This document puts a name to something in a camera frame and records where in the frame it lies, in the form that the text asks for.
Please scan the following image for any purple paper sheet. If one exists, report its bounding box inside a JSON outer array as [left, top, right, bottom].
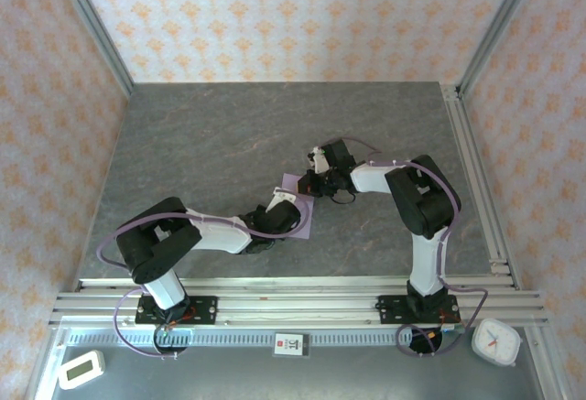
[[280, 173, 317, 241]]

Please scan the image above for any white label card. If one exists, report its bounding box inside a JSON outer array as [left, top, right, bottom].
[[273, 332, 311, 358]]

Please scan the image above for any white analog clock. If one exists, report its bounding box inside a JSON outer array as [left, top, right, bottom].
[[471, 317, 524, 368]]

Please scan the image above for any white digital timer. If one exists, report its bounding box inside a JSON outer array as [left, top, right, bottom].
[[57, 349, 106, 391]]

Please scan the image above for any aluminium mounting rail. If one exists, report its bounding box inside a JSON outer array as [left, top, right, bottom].
[[49, 276, 549, 328]]

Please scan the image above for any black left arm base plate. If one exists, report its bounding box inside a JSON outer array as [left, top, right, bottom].
[[136, 296, 220, 327]]

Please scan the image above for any aluminium side rail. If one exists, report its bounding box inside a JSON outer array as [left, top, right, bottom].
[[439, 83, 523, 291]]

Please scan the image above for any grey slotted cable duct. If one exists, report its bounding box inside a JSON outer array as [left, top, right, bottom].
[[63, 329, 416, 349]]

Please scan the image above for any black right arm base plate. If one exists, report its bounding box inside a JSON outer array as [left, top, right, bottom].
[[377, 294, 461, 326]]

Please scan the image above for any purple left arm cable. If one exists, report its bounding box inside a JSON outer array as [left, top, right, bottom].
[[96, 193, 312, 361]]

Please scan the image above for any aluminium frame post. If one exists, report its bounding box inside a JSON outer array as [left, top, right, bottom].
[[48, 0, 135, 98], [457, 0, 546, 99]]

